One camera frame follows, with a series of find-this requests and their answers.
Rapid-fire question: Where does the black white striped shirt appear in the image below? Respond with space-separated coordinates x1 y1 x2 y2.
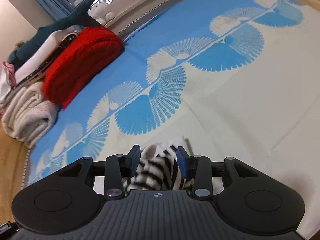
123 137 194 193

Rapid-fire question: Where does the blue white patterned bedsheet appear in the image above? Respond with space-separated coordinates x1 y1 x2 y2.
25 0 319 238

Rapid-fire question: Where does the cream folded quilt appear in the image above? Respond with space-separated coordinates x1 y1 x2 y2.
1 81 60 148

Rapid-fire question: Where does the red folded blanket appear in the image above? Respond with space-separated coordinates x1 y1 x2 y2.
43 27 123 109

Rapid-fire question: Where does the white folded bedding stack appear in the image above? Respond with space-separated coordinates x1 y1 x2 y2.
1 27 80 107

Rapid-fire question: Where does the pink white garment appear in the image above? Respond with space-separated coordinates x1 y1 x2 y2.
0 61 16 103

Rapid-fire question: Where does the white plush toy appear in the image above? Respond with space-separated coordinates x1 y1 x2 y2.
88 3 116 25

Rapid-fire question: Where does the dark teal shark plush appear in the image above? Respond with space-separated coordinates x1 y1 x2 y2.
7 0 101 70

